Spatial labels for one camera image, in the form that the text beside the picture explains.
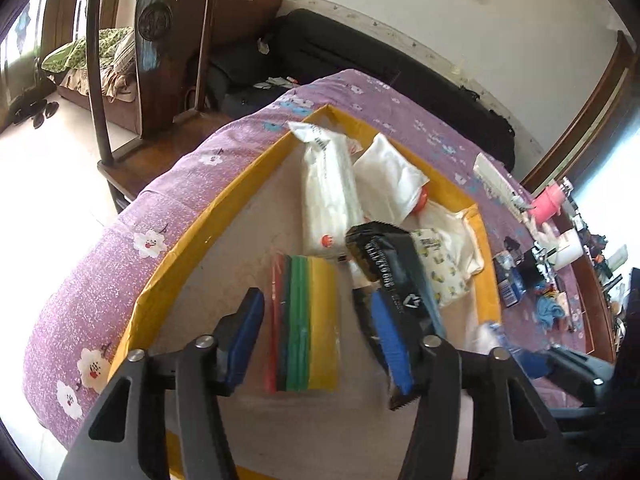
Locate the wooden door frame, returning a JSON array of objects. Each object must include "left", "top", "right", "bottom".
[{"left": 520, "top": 30, "right": 640, "bottom": 201}]

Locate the blue white small carton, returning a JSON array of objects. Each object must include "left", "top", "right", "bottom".
[{"left": 492, "top": 252, "right": 526, "bottom": 308}]

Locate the lemon print tissue packet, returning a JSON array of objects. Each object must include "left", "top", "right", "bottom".
[{"left": 410, "top": 227, "right": 473, "bottom": 311}]

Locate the wooden cabinet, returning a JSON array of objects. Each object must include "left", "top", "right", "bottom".
[{"left": 565, "top": 200, "right": 640, "bottom": 361}]

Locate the black cylindrical device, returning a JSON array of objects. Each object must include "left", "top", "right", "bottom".
[{"left": 517, "top": 242, "right": 556, "bottom": 291}]

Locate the green patterned cloth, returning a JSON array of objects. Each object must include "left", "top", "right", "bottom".
[{"left": 41, "top": 27, "right": 136, "bottom": 73}]

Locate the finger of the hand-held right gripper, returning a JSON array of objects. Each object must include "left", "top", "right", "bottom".
[{"left": 515, "top": 345, "right": 615, "bottom": 406}]

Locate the white soft packet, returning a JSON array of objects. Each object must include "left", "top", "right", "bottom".
[{"left": 352, "top": 132, "right": 431, "bottom": 223}]

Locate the clear wrapped white tissue pack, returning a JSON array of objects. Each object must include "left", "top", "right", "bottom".
[{"left": 287, "top": 121, "right": 366, "bottom": 261}]

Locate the white power strip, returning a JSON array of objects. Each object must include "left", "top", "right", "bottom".
[{"left": 472, "top": 152, "right": 523, "bottom": 206}]

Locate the dark wooden chair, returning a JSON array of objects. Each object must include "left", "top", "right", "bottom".
[{"left": 72, "top": 0, "right": 236, "bottom": 216}]

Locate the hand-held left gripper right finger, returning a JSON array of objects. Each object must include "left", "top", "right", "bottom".
[{"left": 372, "top": 292, "right": 566, "bottom": 480}]

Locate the black tissue packet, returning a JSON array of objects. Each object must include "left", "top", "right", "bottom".
[{"left": 345, "top": 222, "right": 448, "bottom": 411}]

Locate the dark slipper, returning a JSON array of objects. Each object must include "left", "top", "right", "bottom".
[
  {"left": 10, "top": 102, "right": 43, "bottom": 126},
  {"left": 32, "top": 101, "right": 60, "bottom": 128}
]

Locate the black sofa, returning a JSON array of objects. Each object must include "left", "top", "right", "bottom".
[{"left": 205, "top": 7, "right": 516, "bottom": 171}]

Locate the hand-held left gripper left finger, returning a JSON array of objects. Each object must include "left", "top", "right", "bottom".
[{"left": 57, "top": 287, "right": 266, "bottom": 480}]

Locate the brown sofa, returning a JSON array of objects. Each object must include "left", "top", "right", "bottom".
[{"left": 42, "top": 0, "right": 283, "bottom": 128}]

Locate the pink bottle with knitted sleeve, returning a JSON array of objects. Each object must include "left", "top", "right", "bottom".
[{"left": 530, "top": 177, "right": 576, "bottom": 223}]

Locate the blue cloth with red band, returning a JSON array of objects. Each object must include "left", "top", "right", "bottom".
[{"left": 535, "top": 292, "right": 568, "bottom": 331}]

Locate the white plastic jar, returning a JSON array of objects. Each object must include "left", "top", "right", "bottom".
[{"left": 552, "top": 230, "right": 586, "bottom": 271}]

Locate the yellow cardboard box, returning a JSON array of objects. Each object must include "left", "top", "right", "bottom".
[{"left": 107, "top": 104, "right": 503, "bottom": 480}]

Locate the yellow patterned white bag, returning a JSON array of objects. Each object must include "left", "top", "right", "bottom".
[{"left": 415, "top": 200, "right": 486, "bottom": 281}]

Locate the black bag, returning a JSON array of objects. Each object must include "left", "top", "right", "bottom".
[{"left": 205, "top": 35, "right": 281, "bottom": 111}]

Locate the yellow green red sponge pack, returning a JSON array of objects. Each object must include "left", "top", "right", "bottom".
[{"left": 265, "top": 254, "right": 341, "bottom": 393}]

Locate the white knit glove green cuff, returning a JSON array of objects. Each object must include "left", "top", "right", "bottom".
[{"left": 527, "top": 220, "right": 558, "bottom": 251}]

